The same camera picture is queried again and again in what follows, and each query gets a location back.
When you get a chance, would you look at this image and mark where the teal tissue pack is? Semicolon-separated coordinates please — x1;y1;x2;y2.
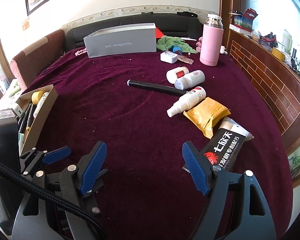
18;133;24;155

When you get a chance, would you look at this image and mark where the green-capped black marker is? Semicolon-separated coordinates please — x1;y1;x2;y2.
18;103;32;133

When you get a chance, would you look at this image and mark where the black crab snack packet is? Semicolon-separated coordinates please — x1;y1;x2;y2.
181;116;255;174

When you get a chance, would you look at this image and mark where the yellow-capped black marker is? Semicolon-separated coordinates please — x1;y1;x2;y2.
26;104;37;131

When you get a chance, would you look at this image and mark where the yellow snack packet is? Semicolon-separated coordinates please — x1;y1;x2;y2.
183;98;231;139

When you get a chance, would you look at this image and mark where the large white charger plug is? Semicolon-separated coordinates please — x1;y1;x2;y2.
12;102;24;118

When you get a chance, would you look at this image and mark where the cardboard tray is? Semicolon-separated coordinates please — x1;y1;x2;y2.
16;85;58;155

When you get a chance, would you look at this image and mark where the white bottle green label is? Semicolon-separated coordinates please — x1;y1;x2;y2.
33;92;49;118

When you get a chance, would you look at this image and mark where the floral cloth pile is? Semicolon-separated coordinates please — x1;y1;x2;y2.
0;79;22;110

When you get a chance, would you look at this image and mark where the white spray bottle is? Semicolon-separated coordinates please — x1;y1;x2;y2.
167;86;206;118

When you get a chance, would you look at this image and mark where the maroon bedspread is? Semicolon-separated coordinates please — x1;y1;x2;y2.
27;51;293;239

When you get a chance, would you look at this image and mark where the white pill bottle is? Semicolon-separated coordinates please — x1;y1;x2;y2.
174;70;205;90

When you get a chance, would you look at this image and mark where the maroon armchair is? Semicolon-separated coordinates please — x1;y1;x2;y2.
10;30;65;91

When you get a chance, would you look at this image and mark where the grey-capped black marker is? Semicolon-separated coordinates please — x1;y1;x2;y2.
127;80;187;96

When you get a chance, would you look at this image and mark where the white bottle red label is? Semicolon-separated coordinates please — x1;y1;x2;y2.
166;67;189;84

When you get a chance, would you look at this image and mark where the pink wrapper strip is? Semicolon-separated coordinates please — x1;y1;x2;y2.
177;55;194;64

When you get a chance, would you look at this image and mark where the wooden headboard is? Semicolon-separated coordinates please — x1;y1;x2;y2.
226;30;300;155

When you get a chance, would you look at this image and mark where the small white charger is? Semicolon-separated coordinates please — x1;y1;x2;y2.
160;50;178;64

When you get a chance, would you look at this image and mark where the pink thermos bottle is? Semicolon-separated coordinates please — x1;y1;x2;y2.
199;14;224;67

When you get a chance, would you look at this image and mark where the blue small object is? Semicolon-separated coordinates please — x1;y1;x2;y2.
171;46;183;55

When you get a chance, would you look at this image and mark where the pink cloth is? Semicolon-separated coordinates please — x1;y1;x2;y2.
196;37;203;53

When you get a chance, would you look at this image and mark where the green cloth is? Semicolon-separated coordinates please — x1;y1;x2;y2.
156;35;198;54

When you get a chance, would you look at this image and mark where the grey shoe box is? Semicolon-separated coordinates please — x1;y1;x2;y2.
83;23;157;58

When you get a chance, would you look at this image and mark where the black braided cable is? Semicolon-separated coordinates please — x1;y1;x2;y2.
0;155;101;230

